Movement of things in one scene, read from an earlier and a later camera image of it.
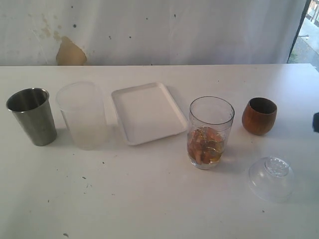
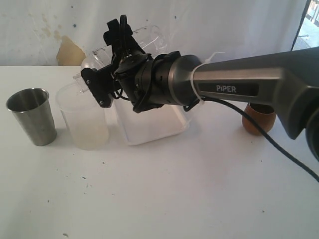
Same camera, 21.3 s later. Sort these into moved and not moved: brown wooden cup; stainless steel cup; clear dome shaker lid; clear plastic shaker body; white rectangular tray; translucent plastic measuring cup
Moved: clear plastic shaker body; clear dome shaker lid
Not moved: stainless steel cup; brown wooden cup; translucent plastic measuring cup; white rectangular tray
